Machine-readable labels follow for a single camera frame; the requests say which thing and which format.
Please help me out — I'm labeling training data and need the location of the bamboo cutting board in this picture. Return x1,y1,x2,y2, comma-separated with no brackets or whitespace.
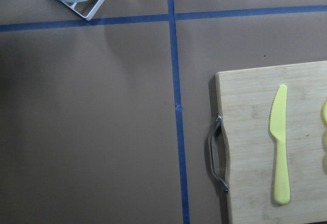
216,61,326,223

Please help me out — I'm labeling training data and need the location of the yellow plastic knife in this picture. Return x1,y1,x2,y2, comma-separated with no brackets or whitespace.
269,84,290,206

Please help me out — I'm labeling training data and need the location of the white cup rack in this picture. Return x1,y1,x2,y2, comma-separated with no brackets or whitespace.
57,0,105,21

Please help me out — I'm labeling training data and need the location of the lemon slice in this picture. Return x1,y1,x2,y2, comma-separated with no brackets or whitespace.
321,101,327,124

